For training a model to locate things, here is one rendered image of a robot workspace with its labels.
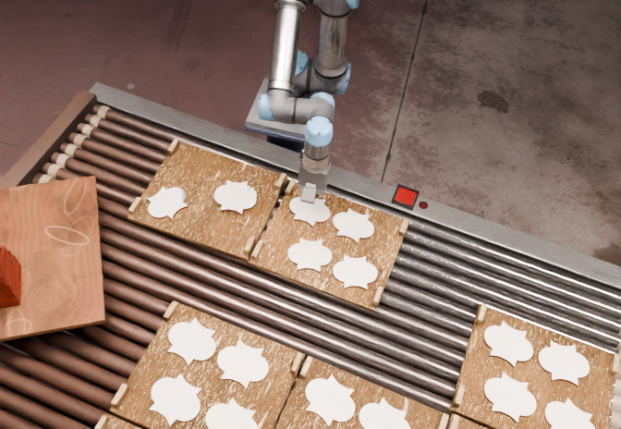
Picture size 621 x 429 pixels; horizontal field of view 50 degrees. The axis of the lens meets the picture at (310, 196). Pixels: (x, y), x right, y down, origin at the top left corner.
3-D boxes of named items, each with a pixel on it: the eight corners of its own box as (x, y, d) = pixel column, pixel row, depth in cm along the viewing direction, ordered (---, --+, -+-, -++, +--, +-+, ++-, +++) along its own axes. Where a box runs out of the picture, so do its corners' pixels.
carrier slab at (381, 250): (292, 182, 226) (292, 179, 225) (408, 224, 220) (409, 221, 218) (249, 264, 206) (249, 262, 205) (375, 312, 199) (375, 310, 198)
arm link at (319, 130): (334, 115, 188) (333, 137, 183) (331, 140, 197) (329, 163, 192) (307, 111, 188) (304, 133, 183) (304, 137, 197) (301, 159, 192)
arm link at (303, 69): (276, 72, 248) (275, 44, 237) (312, 76, 247) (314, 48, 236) (272, 96, 241) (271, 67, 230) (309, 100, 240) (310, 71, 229)
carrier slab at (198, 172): (176, 143, 233) (176, 140, 232) (287, 179, 227) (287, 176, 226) (127, 220, 213) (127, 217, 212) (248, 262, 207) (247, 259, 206)
